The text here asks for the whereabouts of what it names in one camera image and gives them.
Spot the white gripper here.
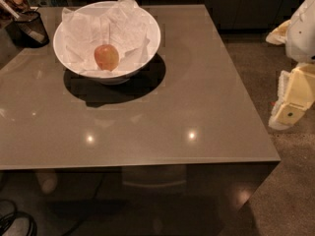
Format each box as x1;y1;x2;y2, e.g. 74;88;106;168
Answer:
266;0;315;130

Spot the white paper towel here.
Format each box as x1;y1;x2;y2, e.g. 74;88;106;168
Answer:
61;0;151;78

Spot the black mesh pen holder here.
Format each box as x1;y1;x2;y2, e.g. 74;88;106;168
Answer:
14;11;49;48

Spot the red yellow apple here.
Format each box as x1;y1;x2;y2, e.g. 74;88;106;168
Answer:
94;44;119;71

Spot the white ceramic bowl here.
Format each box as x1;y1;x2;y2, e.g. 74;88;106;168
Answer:
52;0;162;86

